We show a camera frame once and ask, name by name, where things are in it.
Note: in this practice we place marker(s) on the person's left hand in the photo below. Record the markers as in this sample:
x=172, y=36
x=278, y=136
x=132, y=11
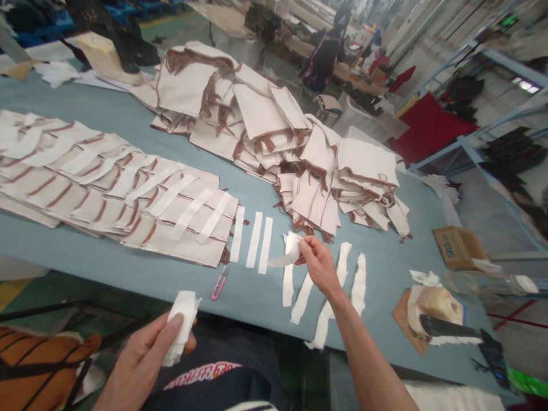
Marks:
x=143, y=351

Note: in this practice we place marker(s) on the person's right hand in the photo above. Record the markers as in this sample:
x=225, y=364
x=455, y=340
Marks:
x=319, y=265

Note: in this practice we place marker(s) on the curled white tape strip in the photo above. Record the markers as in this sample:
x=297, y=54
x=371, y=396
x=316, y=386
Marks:
x=289, y=252

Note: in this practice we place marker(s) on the white paper wad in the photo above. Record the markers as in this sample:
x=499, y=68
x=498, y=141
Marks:
x=182, y=325

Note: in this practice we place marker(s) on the long white tape strip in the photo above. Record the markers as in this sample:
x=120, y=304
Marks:
x=343, y=265

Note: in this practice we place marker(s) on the wrinkled white tape strip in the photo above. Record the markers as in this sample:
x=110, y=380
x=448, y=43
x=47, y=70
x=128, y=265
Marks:
x=358, y=287

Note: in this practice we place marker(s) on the person's legs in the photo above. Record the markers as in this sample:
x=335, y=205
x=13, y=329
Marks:
x=222, y=372

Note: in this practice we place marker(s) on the pink thread snips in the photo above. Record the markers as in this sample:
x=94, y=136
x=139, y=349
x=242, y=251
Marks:
x=219, y=284

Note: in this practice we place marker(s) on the brown cardboard sheet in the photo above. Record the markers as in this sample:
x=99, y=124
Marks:
x=406, y=319

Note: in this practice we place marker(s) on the small crumpled white paper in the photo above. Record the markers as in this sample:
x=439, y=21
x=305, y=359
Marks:
x=424, y=278

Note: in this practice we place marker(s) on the yellowish glue block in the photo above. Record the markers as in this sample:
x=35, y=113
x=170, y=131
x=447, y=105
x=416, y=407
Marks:
x=436, y=306

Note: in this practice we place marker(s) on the small cardboard box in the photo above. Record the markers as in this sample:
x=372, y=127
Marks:
x=460, y=246

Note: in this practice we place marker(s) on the heap of cream fabric pieces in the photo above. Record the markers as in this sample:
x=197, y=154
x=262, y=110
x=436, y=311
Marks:
x=274, y=128

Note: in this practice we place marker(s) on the white plastic bin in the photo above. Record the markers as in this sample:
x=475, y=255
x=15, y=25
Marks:
x=364, y=113

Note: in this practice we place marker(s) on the clear plastic bottle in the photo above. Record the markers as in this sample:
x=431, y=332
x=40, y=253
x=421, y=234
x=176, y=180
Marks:
x=488, y=283

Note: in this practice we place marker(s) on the row of cream taped pieces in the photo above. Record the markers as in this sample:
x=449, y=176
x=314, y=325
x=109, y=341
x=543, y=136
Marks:
x=98, y=180

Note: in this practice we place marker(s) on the red fabric bundle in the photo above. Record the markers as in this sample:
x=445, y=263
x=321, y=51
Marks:
x=432, y=128

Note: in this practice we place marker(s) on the white cloth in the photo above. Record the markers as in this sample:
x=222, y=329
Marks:
x=454, y=398

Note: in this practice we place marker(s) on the black device with blue lights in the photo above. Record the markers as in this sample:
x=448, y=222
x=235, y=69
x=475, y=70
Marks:
x=496, y=361

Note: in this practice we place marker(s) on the blue metal rack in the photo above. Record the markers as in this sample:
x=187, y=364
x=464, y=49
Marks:
x=492, y=111

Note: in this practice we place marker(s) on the green plastic bag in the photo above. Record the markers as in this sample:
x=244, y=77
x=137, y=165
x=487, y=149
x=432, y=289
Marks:
x=531, y=383

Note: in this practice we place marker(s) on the crumpled white paper pile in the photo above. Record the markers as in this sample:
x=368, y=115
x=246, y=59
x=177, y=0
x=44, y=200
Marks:
x=55, y=73

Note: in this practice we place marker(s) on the tall yellowish foam block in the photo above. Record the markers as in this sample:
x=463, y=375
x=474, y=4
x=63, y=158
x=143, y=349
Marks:
x=105, y=55

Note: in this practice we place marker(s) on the flat brown cardboard piece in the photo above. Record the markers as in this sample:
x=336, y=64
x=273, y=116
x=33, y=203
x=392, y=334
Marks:
x=19, y=69

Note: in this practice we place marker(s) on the pile of black garments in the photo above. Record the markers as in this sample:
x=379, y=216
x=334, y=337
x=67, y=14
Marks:
x=115, y=30

